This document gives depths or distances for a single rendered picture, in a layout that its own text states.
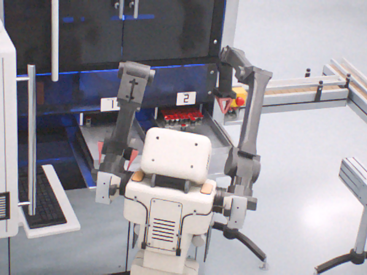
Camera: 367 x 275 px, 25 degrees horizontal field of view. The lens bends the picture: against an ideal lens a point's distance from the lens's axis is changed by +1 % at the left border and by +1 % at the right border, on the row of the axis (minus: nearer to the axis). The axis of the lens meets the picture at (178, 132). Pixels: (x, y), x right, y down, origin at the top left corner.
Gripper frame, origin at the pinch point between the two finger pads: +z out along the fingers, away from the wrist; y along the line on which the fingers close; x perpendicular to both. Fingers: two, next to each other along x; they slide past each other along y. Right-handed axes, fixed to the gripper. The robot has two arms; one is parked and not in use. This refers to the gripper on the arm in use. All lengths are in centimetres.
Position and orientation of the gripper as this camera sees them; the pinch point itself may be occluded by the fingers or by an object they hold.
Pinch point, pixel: (224, 111)
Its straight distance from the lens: 338.9
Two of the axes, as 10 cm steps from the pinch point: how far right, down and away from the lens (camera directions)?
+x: -9.4, 0.9, -3.2
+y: -3.3, -3.4, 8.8
